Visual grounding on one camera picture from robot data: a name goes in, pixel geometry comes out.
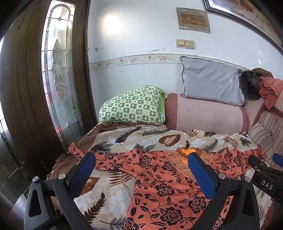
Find wooden door with stained glass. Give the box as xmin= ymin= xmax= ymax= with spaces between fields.
xmin=0 ymin=0 xmax=98 ymax=184

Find leaf print blanket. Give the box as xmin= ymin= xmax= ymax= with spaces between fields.
xmin=47 ymin=127 xmax=279 ymax=230

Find framed wall plaque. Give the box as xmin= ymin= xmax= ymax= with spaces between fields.
xmin=176 ymin=7 xmax=211 ymax=33

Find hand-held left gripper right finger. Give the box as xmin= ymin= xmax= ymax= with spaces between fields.
xmin=187 ymin=151 xmax=259 ymax=230

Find pink bolster cushion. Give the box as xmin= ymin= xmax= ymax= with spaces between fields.
xmin=165 ymin=93 xmax=249 ymax=131

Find plain orange cloth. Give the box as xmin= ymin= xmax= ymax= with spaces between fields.
xmin=259 ymin=77 xmax=283 ymax=111

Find green checkered pillow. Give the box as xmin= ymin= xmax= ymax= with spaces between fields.
xmin=99 ymin=85 xmax=168 ymax=126

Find dark framed picture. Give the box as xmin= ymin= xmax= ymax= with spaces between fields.
xmin=202 ymin=0 xmax=283 ymax=50

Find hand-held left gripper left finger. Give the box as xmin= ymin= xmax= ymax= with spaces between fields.
xmin=24 ymin=152 xmax=96 ymax=230

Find orange floral garment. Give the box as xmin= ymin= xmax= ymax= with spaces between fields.
xmin=67 ymin=143 xmax=269 ymax=230

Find grey pillow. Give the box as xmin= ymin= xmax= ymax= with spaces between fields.
xmin=180 ymin=56 xmax=245 ymax=107

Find striped cushion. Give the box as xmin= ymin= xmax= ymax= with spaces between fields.
xmin=248 ymin=111 xmax=283 ymax=155

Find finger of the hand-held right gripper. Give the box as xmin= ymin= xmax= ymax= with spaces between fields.
xmin=272 ymin=153 xmax=283 ymax=166
xmin=248 ymin=154 xmax=283 ymax=201

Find dark furry cushion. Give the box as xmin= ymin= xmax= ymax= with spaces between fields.
xmin=240 ymin=70 xmax=263 ymax=101

